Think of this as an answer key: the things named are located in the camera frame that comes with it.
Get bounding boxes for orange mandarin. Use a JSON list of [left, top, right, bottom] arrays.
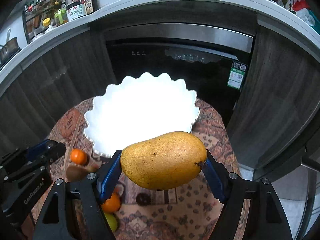
[[101, 192, 121, 213], [70, 148, 87, 166]]

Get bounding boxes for brown kiwi fruit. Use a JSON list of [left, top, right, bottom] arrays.
[[66, 165, 98, 182]]

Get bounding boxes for green apple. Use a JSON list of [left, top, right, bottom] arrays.
[[104, 213, 118, 232]]

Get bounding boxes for dark plum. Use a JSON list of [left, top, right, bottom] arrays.
[[136, 193, 151, 206]]

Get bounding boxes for yellow mango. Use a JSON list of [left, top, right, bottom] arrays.
[[120, 132, 207, 191]]

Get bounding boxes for patterned red tablecloth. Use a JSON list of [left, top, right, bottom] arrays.
[[49, 99, 239, 239]]

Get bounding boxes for white scalloped ceramic bowl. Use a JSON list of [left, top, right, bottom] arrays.
[[84, 72, 200, 158]]

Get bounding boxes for steel saucepan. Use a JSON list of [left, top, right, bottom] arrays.
[[0, 28, 19, 64]]

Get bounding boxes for yellow capped bottle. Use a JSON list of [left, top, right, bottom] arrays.
[[42, 18, 51, 31]]

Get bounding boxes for green lidded jar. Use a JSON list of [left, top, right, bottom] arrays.
[[54, 8, 68, 26]]

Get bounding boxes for large soy sauce bottle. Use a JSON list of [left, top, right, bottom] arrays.
[[66, 0, 87, 22]]

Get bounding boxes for green energy label sticker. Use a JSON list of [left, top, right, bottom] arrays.
[[227, 61, 248, 90]]

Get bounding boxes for dark glass sauce bottle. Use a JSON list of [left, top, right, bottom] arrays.
[[85, 0, 98, 15]]

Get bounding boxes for black built-in dishwasher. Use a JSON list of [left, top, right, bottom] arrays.
[[105, 23, 254, 125]]

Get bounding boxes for white plastic bag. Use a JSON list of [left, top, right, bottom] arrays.
[[296, 8, 319, 28]]

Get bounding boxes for red plastic bag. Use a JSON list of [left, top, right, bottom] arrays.
[[292, 0, 310, 12]]

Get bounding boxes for black wire spice rack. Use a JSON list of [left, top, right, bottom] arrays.
[[22, 0, 66, 44]]

